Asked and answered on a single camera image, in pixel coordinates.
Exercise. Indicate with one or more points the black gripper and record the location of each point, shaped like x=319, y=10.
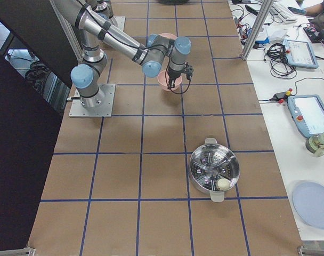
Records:
x=173, y=74

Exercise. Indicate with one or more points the pink bowl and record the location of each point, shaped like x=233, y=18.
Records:
x=163, y=79

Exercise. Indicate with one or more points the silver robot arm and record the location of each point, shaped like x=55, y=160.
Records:
x=95, y=27
x=103, y=7

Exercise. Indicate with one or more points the pink plate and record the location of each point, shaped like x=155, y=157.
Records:
x=168, y=35

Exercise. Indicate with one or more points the light blue plate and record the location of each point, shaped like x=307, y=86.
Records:
x=308, y=201

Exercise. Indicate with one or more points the stainless steel steamer pot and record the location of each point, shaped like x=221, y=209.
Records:
x=210, y=162

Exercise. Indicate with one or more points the black power adapter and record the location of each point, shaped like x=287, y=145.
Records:
x=279, y=96

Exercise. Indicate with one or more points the white keyboard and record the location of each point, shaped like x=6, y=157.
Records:
x=281, y=12

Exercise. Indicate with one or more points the far teach pendant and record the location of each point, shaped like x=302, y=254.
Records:
x=300, y=54

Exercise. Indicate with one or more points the teach pendant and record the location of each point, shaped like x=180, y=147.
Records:
x=307, y=111
x=300, y=54

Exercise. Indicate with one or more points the near teach pendant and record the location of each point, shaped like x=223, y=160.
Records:
x=307, y=111

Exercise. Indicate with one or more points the glass jar with lid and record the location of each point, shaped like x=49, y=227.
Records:
x=315, y=144

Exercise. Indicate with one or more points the aluminium frame post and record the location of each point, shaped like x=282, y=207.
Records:
x=260, y=19

